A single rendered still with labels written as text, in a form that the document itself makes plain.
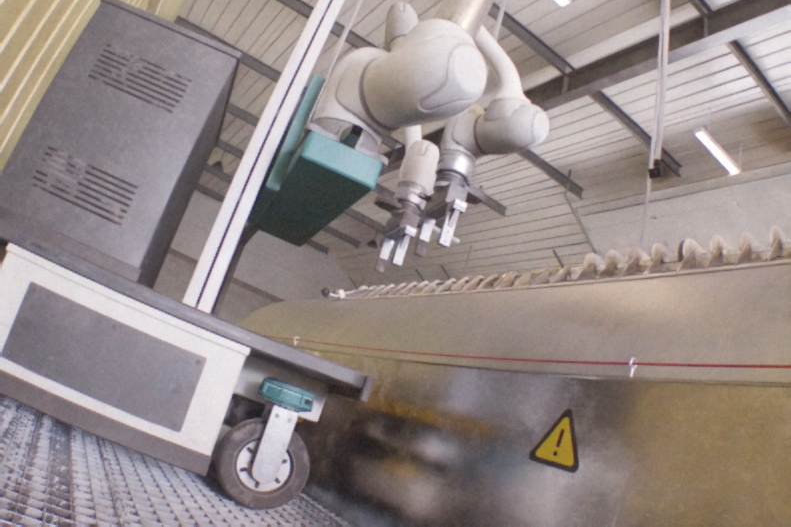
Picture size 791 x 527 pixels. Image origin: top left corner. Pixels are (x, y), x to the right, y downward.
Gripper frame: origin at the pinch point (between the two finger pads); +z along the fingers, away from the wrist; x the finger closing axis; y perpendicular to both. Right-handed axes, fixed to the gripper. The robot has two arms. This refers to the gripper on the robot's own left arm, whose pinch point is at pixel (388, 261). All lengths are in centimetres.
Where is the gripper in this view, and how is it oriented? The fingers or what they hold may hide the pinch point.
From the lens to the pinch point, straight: 162.6
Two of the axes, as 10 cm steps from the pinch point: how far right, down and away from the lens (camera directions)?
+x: -3.3, 2.3, 9.2
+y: 8.9, 3.9, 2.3
